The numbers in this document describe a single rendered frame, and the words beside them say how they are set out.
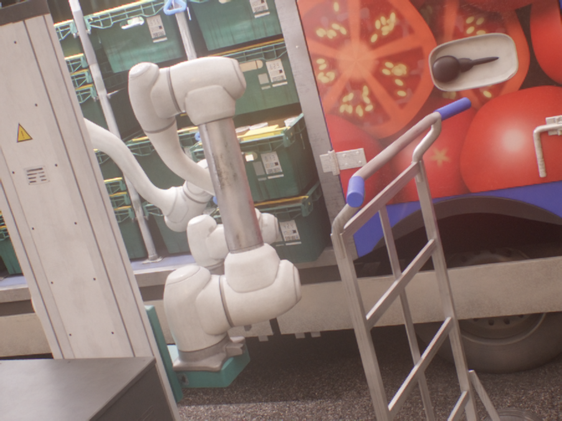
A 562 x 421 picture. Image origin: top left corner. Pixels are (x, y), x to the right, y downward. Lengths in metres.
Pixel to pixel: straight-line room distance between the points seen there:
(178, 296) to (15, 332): 1.89
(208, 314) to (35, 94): 0.75
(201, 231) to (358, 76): 0.81
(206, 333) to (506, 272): 1.22
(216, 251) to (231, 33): 1.01
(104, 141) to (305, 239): 0.89
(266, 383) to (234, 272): 1.51
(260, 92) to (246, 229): 1.08
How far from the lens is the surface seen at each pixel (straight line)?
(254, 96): 3.32
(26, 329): 4.10
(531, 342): 3.37
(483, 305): 3.19
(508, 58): 2.91
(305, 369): 3.81
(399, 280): 2.19
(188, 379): 2.46
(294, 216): 3.08
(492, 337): 3.42
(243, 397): 3.74
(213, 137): 2.31
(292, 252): 3.16
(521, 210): 3.02
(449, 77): 2.90
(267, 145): 3.03
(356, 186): 1.74
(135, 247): 3.78
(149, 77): 2.32
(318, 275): 3.30
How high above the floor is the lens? 1.68
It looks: 15 degrees down
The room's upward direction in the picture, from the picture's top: 15 degrees counter-clockwise
